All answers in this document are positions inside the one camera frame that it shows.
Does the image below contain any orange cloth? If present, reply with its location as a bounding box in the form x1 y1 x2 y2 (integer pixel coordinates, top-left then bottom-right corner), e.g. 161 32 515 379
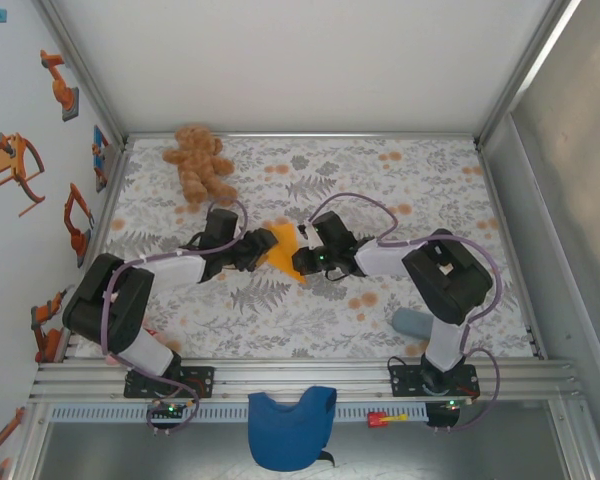
257 221 309 285

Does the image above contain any orange arm sticker grey base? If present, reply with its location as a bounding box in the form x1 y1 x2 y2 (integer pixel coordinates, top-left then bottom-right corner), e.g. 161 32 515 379
39 48 81 122

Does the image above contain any floral tablecloth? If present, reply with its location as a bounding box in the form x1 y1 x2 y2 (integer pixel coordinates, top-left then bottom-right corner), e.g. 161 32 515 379
77 135 539 360

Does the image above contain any grey-blue cylinder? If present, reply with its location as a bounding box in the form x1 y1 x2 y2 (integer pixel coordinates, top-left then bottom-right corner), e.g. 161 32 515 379
391 306 436 341

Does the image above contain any brown teddy bear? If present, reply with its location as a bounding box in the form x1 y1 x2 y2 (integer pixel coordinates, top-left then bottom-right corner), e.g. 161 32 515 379
161 123 241 205

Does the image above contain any red and yellow tool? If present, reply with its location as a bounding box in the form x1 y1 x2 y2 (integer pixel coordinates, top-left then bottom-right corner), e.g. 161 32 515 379
367 410 410 430

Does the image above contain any blue cloth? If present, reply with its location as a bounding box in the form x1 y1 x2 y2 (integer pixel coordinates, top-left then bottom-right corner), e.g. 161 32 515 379
247 385 339 472

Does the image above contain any blue and orange sticker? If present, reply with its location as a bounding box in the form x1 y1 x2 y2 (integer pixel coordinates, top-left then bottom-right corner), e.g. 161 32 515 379
92 124 112 194

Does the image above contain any orange claw sticker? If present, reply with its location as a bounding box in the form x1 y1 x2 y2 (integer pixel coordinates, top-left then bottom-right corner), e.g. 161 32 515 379
0 132 47 217

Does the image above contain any wide aluminium frame rail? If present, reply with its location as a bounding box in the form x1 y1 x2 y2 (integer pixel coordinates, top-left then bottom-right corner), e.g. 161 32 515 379
27 357 584 404

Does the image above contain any thin aluminium frame rail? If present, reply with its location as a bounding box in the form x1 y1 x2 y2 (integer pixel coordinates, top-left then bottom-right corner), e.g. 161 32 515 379
126 131 480 142

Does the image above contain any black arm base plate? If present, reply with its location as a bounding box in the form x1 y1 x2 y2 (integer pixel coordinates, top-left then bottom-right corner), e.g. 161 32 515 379
388 364 480 399
123 365 216 400

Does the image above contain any aluminium side rail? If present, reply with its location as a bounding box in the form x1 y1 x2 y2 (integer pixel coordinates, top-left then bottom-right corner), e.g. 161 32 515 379
54 144 131 361
477 142 549 361

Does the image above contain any purple cable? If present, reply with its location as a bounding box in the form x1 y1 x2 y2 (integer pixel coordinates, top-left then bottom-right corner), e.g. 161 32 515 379
101 196 250 436
303 192 505 435

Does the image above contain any white slotted cable duct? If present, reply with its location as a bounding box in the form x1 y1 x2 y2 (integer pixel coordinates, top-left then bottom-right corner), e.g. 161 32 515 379
49 403 431 422

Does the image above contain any aluminium frame post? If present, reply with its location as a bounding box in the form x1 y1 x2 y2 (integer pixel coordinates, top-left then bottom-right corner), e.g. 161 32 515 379
32 0 131 149
472 0 584 149

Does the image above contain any aluminium frame leg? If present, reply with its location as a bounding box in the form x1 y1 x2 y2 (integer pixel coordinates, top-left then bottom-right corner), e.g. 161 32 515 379
9 402 51 480
547 399 600 480

